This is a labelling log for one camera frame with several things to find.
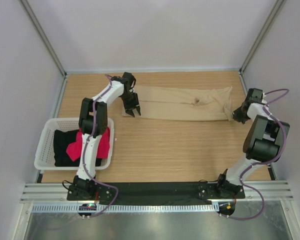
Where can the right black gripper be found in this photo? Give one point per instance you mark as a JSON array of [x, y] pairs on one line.
[[237, 115]]

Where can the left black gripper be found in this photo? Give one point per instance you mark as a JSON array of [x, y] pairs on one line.
[[135, 104]]

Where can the beige t shirt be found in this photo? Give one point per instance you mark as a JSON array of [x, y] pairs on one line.
[[182, 104]]

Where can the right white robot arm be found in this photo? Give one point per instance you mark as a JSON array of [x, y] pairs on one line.
[[264, 144]]

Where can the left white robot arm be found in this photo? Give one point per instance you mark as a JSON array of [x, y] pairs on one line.
[[93, 122]]

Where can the pink t shirt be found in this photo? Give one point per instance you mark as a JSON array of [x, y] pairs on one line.
[[102, 147]]

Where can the black t shirt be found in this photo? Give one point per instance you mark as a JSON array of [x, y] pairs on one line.
[[60, 142]]

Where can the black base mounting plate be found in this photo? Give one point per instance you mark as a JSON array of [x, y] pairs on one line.
[[153, 193]]

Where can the white plastic laundry basket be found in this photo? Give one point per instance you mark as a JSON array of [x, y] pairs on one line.
[[44, 156]]

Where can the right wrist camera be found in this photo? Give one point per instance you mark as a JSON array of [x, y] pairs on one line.
[[254, 95]]

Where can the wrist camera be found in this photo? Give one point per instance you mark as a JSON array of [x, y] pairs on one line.
[[129, 80], [254, 95]]

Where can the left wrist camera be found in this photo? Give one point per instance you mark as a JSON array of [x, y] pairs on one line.
[[129, 80]]

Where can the aluminium front rail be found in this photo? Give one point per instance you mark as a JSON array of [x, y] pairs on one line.
[[271, 190]]

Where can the left aluminium frame post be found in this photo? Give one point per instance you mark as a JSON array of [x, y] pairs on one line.
[[42, 35]]

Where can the aluminium frame post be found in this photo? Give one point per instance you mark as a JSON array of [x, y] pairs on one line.
[[42, 35], [269, 21]]

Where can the right aluminium frame post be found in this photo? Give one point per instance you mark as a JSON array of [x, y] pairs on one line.
[[269, 21]]

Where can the white slotted cable duct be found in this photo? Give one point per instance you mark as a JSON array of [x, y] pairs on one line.
[[89, 208]]

